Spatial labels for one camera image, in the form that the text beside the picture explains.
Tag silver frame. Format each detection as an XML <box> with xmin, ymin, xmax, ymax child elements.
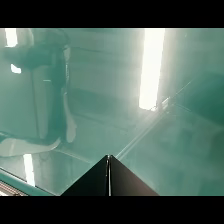
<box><xmin>0</xmin><ymin>180</ymin><xmax>30</xmax><ymax>197</ymax></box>

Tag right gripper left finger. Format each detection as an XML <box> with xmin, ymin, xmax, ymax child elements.
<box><xmin>60</xmin><ymin>154</ymin><xmax>110</xmax><ymax>197</ymax></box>

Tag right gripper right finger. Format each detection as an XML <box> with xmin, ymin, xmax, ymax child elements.
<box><xmin>108</xmin><ymin>154</ymin><xmax>160</xmax><ymax>197</ymax></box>

